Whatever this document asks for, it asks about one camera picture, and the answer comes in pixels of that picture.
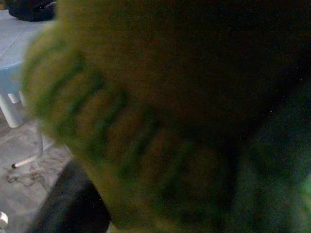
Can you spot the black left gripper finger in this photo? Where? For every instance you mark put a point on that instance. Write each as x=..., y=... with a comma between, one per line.
x=73, y=206

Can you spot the yellow-green shirt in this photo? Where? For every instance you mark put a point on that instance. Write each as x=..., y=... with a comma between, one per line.
x=121, y=97

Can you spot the white folding table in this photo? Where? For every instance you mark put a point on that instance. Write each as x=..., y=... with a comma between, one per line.
x=14, y=48

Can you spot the black garment with white trim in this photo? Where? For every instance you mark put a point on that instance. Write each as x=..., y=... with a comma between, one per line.
x=31, y=11

